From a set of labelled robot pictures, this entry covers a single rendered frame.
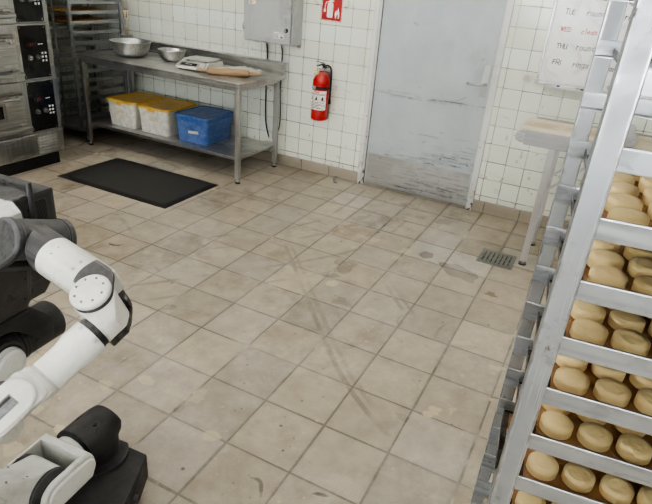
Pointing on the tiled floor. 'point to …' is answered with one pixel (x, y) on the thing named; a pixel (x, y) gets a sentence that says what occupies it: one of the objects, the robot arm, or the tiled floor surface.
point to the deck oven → (22, 88)
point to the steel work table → (232, 149)
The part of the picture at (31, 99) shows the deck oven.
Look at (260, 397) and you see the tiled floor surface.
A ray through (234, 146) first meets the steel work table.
